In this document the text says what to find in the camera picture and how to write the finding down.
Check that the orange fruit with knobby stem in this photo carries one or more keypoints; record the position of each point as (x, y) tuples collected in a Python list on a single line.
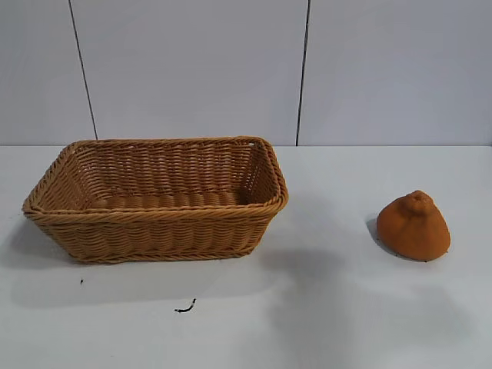
[(413, 230)]

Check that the woven wicker rectangular basket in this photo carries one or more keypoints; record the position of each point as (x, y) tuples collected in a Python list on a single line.
[(153, 230)]

